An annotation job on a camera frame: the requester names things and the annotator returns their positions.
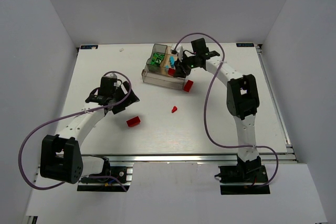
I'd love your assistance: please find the large cyan lego brick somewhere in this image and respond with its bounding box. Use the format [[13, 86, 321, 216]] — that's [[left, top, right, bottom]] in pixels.
[[169, 56, 175, 68]]

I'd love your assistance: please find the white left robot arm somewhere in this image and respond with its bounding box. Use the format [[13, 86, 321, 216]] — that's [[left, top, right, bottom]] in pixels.
[[40, 73, 139, 184]]

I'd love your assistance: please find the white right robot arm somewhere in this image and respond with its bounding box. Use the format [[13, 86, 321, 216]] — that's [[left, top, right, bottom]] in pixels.
[[171, 38, 261, 172]]

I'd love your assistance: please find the amber plastic bin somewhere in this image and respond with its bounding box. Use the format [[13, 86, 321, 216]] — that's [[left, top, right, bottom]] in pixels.
[[160, 46, 177, 76]]

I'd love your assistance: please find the large red lego brick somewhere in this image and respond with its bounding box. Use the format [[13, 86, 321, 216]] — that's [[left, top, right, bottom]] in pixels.
[[127, 116, 141, 127]]

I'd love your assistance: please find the long clear front bin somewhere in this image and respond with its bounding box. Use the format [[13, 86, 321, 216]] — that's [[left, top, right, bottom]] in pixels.
[[141, 69, 186, 90]]

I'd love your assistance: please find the smoky grey plastic bin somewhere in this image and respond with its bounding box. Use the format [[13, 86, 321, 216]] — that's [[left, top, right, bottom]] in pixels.
[[146, 44, 167, 73]]

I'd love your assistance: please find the blue corner label right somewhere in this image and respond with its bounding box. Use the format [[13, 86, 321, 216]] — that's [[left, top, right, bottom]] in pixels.
[[236, 42, 255, 47]]

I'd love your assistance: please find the blue corner label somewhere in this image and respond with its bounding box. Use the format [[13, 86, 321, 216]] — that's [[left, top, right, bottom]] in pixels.
[[79, 45, 98, 50], [236, 42, 255, 47]]

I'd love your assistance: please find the blue corner label left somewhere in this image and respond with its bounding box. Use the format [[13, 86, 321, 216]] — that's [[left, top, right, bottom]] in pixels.
[[79, 45, 98, 50]]

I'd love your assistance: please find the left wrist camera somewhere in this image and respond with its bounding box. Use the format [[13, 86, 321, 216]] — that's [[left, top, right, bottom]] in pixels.
[[107, 73, 119, 80]]

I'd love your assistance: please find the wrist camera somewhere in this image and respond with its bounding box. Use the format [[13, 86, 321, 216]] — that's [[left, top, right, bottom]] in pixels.
[[171, 44, 184, 61], [107, 73, 119, 80]]

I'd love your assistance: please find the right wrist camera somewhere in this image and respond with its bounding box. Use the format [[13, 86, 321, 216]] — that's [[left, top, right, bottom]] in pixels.
[[171, 44, 184, 61]]

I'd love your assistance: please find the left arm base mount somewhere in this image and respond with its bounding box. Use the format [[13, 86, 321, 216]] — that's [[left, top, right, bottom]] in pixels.
[[77, 155, 133, 193]]

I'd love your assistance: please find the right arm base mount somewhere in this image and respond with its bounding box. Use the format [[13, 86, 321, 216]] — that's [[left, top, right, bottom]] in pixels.
[[214, 165, 270, 195]]

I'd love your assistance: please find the aluminium front rail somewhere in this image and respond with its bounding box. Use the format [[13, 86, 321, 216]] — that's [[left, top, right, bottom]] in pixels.
[[76, 152, 300, 166]]

